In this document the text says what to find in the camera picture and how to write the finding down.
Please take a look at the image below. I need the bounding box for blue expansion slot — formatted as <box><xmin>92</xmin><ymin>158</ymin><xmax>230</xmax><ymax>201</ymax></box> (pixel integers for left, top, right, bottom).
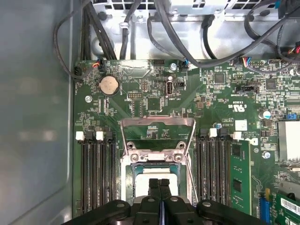
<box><xmin>258</xmin><ymin>188</ymin><xmax>272</xmax><ymax>223</ymax></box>

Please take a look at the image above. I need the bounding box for silver metal drive cage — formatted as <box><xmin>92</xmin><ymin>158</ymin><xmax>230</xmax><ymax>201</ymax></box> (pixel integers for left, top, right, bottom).
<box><xmin>89</xmin><ymin>0</ymin><xmax>300</xmax><ymax>61</ymax></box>

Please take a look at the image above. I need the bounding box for black cable bundle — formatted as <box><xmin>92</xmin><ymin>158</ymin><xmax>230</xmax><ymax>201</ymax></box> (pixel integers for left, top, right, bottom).
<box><xmin>81</xmin><ymin>4</ymin><xmax>118</xmax><ymax>61</ymax></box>

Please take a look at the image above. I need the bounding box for thin wire locking lever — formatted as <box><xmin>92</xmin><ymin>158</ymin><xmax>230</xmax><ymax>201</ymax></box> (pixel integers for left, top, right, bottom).
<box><xmin>185</xmin><ymin>151</ymin><xmax>200</xmax><ymax>207</ymax></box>

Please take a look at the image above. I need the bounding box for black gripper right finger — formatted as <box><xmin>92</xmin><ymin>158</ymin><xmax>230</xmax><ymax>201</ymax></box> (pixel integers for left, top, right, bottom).
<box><xmin>159</xmin><ymin>178</ymin><xmax>264</xmax><ymax>225</ymax></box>

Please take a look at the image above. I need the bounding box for green motherboard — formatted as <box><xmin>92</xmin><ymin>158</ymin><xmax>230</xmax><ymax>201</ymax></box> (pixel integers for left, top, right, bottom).
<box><xmin>73</xmin><ymin>59</ymin><xmax>300</xmax><ymax>225</ymax></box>

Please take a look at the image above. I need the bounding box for black cable white tie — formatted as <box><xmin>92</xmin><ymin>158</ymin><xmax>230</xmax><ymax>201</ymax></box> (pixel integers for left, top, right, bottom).
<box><xmin>119</xmin><ymin>0</ymin><xmax>143</xmax><ymax>60</ymax></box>

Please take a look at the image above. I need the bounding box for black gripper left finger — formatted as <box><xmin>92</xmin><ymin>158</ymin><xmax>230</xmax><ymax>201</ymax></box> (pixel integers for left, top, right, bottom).
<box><xmin>61</xmin><ymin>178</ymin><xmax>163</xmax><ymax>225</ymax></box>

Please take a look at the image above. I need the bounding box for silver square CPU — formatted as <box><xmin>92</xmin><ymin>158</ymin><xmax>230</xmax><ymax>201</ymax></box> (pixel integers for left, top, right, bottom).
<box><xmin>131</xmin><ymin>163</ymin><xmax>181</xmax><ymax>204</ymax></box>

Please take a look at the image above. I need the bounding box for green RAM stick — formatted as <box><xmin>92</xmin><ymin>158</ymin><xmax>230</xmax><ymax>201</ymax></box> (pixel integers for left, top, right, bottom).
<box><xmin>231</xmin><ymin>140</ymin><xmax>252</xmax><ymax>215</ymax></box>

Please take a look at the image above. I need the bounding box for CPU socket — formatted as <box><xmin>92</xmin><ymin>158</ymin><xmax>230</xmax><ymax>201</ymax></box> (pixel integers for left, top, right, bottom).
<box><xmin>120</xmin><ymin>140</ymin><xmax>196</xmax><ymax>208</ymax></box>

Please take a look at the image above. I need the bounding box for silver heatsink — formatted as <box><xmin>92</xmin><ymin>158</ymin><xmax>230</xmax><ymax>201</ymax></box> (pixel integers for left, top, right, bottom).
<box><xmin>277</xmin><ymin>121</ymin><xmax>300</xmax><ymax>162</ymax></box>

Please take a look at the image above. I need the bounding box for metal socket cover frame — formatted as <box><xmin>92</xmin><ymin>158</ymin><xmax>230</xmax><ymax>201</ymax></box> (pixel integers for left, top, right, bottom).
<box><xmin>119</xmin><ymin>118</ymin><xmax>197</xmax><ymax>163</ymax></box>

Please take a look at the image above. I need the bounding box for round coin battery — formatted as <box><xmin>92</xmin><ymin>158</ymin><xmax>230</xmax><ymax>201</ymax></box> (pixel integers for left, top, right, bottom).
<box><xmin>99</xmin><ymin>75</ymin><xmax>120</xmax><ymax>96</ymax></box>

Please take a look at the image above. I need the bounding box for white square sticker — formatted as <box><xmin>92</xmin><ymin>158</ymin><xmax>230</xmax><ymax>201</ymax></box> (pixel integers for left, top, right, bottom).
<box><xmin>235</xmin><ymin>120</ymin><xmax>248</xmax><ymax>131</ymax></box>

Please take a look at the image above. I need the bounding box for thick black cable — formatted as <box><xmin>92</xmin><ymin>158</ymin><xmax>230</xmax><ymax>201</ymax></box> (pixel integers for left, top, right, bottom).
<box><xmin>153</xmin><ymin>0</ymin><xmax>201</xmax><ymax>68</ymax></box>

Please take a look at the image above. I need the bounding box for black open PC case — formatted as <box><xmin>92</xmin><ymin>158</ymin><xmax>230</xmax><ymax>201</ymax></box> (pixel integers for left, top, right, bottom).
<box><xmin>0</xmin><ymin>0</ymin><xmax>300</xmax><ymax>225</ymax></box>

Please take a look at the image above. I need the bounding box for silver internal USB port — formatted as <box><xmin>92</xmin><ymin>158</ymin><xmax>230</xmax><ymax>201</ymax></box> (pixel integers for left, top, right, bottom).
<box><xmin>165</xmin><ymin>79</ymin><xmax>175</xmax><ymax>98</ymax></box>

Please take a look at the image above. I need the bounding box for black RAM slot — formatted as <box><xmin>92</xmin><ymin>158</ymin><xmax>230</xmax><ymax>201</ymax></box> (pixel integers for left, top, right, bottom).
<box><xmin>108</xmin><ymin>138</ymin><xmax>118</xmax><ymax>203</ymax></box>
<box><xmin>196</xmin><ymin>135</ymin><xmax>208</xmax><ymax>204</ymax></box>
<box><xmin>80</xmin><ymin>138</ymin><xmax>91</xmax><ymax>214</ymax></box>
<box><xmin>207</xmin><ymin>135</ymin><xmax>220</xmax><ymax>207</ymax></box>
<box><xmin>99</xmin><ymin>138</ymin><xmax>109</xmax><ymax>207</ymax></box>
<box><xmin>219</xmin><ymin>135</ymin><xmax>232</xmax><ymax>213</ymax></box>
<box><xmin>90</xmin><ymin>138</ymin><xmax>100</xmax><ymax>210</ymax></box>

